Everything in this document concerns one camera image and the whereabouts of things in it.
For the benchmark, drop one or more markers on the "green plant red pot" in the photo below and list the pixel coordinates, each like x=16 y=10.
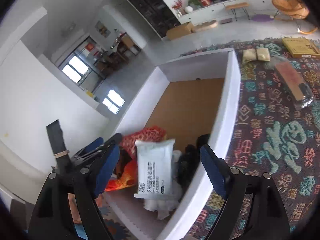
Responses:
x=199 y=3

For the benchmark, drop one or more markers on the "beige small pillow right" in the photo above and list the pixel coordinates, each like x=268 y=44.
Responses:
x=263 y=54

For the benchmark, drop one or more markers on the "red flower vase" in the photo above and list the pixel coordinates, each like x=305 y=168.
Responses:
x=178 y=7

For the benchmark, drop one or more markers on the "yellow flat cardboard box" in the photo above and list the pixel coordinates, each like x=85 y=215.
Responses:
x=301 y=48

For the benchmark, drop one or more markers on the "white storage box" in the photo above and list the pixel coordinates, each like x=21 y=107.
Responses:
x=188 y=97

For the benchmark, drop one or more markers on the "patterned woven table cloth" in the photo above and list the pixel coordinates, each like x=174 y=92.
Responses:
x=270 y=135

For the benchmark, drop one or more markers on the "white round vase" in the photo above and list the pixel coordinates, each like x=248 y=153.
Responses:
x=188 y=9

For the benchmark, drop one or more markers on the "red mesh pouch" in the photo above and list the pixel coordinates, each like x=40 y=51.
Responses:
x=151 y=134

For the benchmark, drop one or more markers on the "orange butterfly chair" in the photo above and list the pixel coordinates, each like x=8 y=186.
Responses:
x=295 y=10

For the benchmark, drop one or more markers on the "small wooden bench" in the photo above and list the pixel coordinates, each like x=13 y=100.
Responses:
x=243 y=6

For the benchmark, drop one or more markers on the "black tall shelf cabinet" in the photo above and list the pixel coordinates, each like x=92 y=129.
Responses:
x=158 y=15

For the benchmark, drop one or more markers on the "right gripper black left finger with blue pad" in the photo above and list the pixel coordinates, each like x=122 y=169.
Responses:
x=52 y=218

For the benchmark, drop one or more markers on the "white long tv cabinet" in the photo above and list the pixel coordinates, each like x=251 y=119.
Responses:
x=218 y=12

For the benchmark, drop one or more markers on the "grey wipes packet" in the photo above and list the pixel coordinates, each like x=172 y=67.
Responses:
x=154 y=169

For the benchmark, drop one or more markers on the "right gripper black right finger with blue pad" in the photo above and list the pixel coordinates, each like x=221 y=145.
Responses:
x=267 y=218

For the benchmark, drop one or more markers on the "brown cardboard box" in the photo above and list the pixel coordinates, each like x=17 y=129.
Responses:
x=180 y=31

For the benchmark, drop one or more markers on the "purple round floor mat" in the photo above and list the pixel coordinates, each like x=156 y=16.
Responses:
x=262 y=18

